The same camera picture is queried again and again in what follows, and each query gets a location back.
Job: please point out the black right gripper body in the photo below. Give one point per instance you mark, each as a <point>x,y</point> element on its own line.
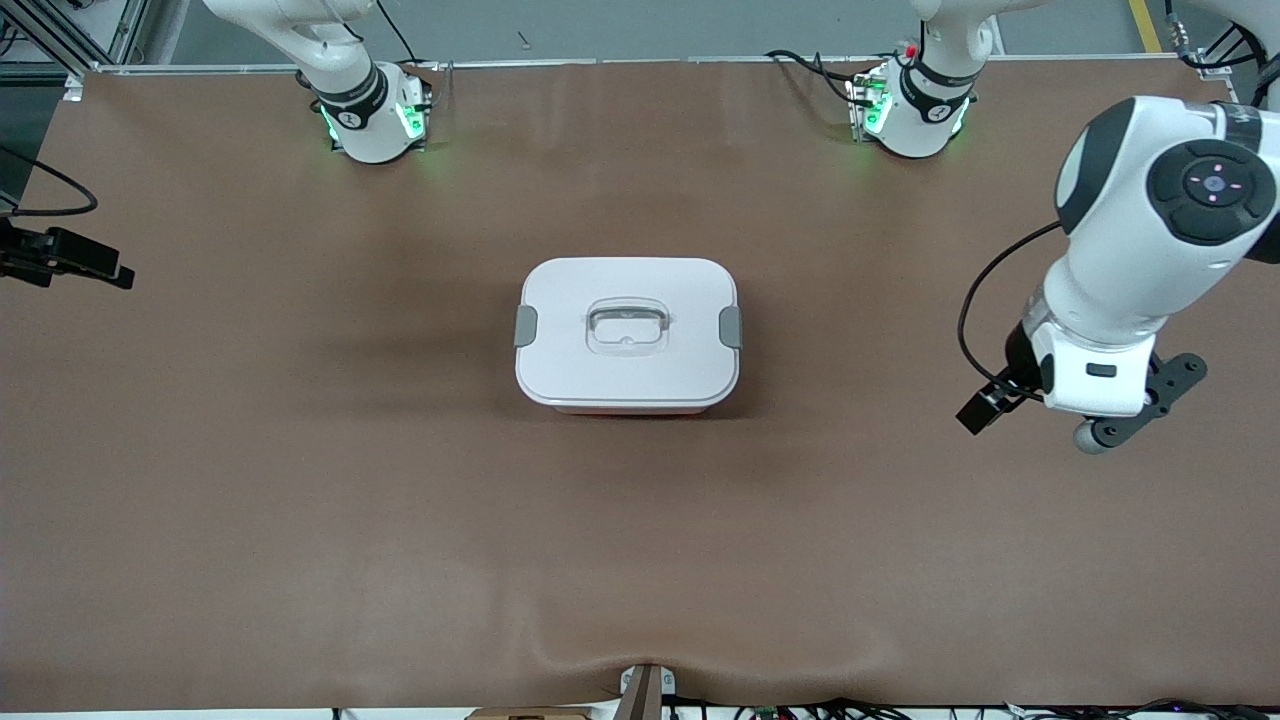
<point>40,256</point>

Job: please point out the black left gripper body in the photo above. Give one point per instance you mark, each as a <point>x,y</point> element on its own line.
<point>1020,364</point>

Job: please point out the white box lid grey clips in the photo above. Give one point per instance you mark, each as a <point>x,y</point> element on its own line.
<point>570,360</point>

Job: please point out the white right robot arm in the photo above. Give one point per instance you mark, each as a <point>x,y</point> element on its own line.
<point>340,90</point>

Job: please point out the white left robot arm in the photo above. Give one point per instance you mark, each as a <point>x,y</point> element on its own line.
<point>1120,260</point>

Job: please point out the pink plastic storage box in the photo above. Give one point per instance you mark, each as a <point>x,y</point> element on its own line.
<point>630,410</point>

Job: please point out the large table cover mat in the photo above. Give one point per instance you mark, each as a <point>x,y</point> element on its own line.
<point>300,550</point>

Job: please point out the brown cardboard piece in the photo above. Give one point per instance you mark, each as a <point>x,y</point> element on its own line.
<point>530,714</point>

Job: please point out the aluminium frame profile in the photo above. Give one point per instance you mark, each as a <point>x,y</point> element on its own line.
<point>40,72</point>
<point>1212,68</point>

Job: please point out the metal table clamp bracket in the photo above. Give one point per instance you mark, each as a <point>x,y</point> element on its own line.
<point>645,690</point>

